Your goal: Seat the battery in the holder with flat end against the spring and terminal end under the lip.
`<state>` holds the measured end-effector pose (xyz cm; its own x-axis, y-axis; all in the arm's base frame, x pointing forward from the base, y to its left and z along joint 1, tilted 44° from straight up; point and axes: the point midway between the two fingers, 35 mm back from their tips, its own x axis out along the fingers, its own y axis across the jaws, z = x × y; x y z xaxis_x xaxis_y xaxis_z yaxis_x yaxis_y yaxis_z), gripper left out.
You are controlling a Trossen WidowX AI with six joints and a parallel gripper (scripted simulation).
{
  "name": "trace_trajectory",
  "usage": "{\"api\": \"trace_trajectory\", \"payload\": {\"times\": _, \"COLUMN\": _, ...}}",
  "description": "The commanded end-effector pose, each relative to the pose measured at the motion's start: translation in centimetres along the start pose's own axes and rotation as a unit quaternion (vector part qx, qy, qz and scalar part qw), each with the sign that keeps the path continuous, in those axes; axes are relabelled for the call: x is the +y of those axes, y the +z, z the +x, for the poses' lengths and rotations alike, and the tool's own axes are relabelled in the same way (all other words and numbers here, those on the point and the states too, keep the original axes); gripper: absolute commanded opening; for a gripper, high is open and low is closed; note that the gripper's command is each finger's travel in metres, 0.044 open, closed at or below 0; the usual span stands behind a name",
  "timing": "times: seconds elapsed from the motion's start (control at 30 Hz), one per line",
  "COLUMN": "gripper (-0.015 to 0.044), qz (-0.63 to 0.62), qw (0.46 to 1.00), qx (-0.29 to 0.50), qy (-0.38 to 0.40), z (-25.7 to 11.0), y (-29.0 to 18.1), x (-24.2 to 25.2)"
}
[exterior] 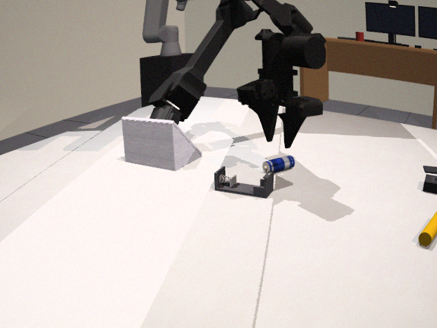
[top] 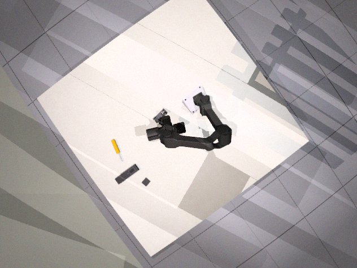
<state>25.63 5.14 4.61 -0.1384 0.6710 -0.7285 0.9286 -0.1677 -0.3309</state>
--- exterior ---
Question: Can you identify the blue and white battery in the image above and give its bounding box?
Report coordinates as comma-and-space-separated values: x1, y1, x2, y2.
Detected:
262, 155, 295, 174

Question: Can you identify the yellow cylinder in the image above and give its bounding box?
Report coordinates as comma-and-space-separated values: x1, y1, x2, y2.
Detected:
418, 212, 437, 246

